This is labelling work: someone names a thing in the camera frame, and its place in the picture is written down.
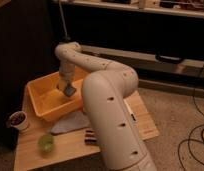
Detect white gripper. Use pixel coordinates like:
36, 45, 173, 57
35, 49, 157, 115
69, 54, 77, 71
57, 77, 71, 92

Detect white handled spoon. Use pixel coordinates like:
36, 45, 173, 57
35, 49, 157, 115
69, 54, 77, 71
124, 100, 136, 122

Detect grey blue cloth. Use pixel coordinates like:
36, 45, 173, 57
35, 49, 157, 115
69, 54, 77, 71
50, 110, 90, 135

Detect black device on shelf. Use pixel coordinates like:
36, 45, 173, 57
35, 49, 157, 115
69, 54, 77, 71
155, 54, 184, 64

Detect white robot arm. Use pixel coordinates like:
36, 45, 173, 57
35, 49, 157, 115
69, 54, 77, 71
55, 42, 157, 171

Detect black floor cables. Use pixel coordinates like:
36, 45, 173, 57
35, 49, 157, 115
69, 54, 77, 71
177, 61, 204, 171

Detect white cup with snacks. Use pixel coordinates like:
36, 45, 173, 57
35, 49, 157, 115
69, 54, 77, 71
7, 111, 29, 131

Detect blue sponge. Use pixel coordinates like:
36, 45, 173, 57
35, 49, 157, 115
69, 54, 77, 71
63, 84, 76, 97

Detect wooden table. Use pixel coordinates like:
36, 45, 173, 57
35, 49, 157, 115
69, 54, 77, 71
13, 68, 161, 171

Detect upper wooden shelf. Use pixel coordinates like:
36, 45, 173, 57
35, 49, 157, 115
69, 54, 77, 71
51, 0, 204, 19

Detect grey low shelf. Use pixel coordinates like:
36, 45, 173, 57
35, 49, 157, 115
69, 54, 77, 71
82, 45, 204, 78

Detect metal lamp stand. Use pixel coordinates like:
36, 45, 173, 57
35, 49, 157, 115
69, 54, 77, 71
58, 0, 71, 42

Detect orange plastic tray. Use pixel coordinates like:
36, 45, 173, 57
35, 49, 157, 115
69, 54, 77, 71
27, 67, 88, 122

